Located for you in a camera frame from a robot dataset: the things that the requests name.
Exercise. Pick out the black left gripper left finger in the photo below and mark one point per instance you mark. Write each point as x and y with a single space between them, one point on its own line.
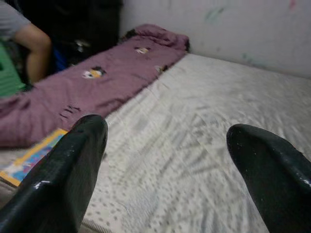
53 189

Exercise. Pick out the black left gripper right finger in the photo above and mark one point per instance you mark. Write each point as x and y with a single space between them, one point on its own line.
274 184

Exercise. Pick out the yellow blue picture book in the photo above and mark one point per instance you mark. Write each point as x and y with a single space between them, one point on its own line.
29 157

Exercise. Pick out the purple cartoon print blanket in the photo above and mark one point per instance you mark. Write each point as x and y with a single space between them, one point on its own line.
97 92

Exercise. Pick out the white quilted mattress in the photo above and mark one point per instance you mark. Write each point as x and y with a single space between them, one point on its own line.
182 121

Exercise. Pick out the green plastic stool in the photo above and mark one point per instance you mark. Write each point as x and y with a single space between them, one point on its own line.
8 77

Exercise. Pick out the person in grey shorts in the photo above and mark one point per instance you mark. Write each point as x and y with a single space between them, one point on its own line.
36 53

